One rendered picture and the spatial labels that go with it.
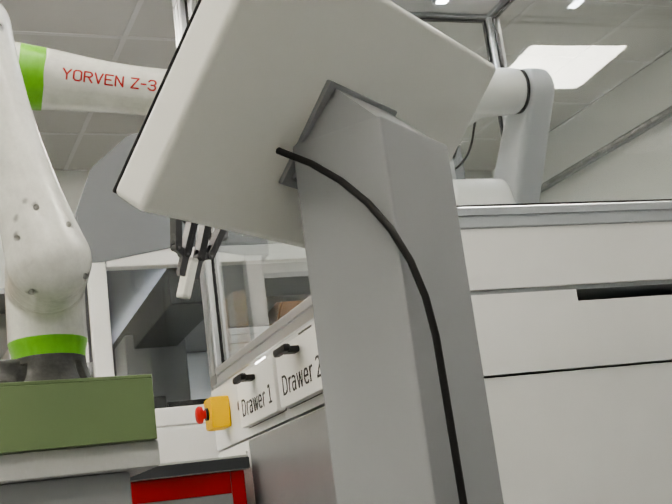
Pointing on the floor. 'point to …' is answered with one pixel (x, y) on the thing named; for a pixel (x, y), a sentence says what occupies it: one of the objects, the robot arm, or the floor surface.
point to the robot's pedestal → (76, 474)
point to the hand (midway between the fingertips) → (187, 278)
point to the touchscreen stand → (393, 319)
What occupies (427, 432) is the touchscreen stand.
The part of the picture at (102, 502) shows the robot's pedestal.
